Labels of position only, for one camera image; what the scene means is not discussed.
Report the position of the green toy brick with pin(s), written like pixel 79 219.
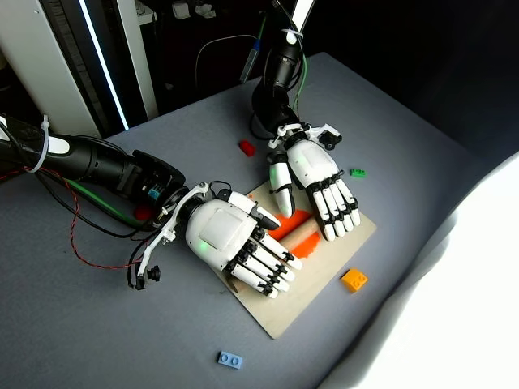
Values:
pixel 357 172

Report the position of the yellow toy brick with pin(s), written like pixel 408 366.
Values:
pixel 353 280

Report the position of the wooden rolling pin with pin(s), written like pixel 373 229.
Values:
pixel 298 235

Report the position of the grey table cloth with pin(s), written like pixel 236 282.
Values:
pixel 101 324

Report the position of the white backdrop cloth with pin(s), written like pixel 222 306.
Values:
pixel 466 304

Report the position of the small red brick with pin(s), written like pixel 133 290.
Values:
pixel 246 148

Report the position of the crumpled white paper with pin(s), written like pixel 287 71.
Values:
pixel 204 10

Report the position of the white column with light strip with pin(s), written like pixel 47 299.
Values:
pixel 32 48

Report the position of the orange play dough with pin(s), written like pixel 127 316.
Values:
pixel 306 247

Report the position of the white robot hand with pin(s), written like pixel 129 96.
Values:
pixel 312 164
pixel 221 231

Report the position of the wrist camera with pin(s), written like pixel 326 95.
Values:
pixel 148 275
pixel 330 139

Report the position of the blue toy brick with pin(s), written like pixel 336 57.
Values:
pixel 230 360

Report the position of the light wooden board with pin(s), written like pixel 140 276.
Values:
pixel 308 291

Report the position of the red star block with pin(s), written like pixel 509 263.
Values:
pixel 142 212

